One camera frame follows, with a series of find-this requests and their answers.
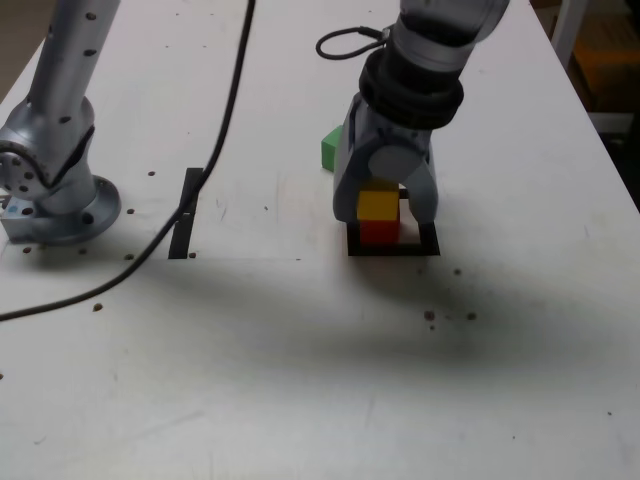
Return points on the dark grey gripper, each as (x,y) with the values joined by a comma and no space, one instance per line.
(385,132)

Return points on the yellow cube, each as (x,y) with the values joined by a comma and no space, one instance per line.
(377,207)

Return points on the green cube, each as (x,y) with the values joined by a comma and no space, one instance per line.
(331,147)

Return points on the red cube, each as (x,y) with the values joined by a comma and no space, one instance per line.
(380,232)

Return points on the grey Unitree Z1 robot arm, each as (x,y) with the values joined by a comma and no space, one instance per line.
(65,75)

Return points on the black tape square outline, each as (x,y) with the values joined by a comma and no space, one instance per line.
(395,250)

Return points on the black tape strip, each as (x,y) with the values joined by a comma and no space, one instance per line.
(180,242)

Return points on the yellow box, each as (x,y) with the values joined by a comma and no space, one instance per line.
(607,65)

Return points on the white metal frame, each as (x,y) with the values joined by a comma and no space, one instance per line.
(567,30)

